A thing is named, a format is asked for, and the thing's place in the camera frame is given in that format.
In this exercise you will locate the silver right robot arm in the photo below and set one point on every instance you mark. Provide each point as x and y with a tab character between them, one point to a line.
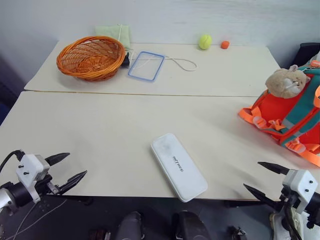
313	206

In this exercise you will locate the black chair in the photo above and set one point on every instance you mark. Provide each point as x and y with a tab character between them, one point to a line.
306	52

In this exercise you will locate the dark grey rounded shape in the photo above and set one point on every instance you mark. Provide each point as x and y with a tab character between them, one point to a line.
131	226

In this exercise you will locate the green folded cloth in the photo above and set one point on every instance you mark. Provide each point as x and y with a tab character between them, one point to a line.
110	31

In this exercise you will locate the small orange ball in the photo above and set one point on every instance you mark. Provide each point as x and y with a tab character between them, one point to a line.
225	44

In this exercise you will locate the clear lid with blue rim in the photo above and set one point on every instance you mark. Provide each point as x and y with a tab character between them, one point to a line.
147	65

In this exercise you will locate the orange wicker basket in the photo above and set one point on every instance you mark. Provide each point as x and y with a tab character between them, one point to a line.
90	60

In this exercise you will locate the small black object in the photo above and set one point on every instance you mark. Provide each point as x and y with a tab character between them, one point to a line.
126	61

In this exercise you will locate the black rounded shape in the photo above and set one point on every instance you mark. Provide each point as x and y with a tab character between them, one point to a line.
190	226

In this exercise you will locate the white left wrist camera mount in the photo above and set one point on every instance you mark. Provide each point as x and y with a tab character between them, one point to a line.
30	167

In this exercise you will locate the white shoe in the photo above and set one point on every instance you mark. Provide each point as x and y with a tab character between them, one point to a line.
278	225

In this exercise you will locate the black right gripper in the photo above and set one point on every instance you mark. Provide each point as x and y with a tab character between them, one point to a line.
290	198

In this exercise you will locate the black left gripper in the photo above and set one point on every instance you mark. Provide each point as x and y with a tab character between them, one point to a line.
46	187

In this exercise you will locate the white rectangular case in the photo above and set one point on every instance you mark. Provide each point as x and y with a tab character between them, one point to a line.
177	167

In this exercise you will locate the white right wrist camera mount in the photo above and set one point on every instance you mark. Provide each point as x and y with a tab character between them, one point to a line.
300	182

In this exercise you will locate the yellow-green tennis ball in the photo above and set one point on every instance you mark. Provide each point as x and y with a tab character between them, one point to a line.
205	42

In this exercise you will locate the beige plush hamster toy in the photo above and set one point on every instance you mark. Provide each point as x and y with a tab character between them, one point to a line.
285	81

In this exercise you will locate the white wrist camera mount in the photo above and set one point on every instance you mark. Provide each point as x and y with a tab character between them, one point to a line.
300	182
30	167

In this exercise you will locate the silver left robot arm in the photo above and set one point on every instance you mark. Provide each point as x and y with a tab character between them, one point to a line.
10	195

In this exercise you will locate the orange and green backpack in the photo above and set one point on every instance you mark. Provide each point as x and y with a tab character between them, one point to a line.
280	110

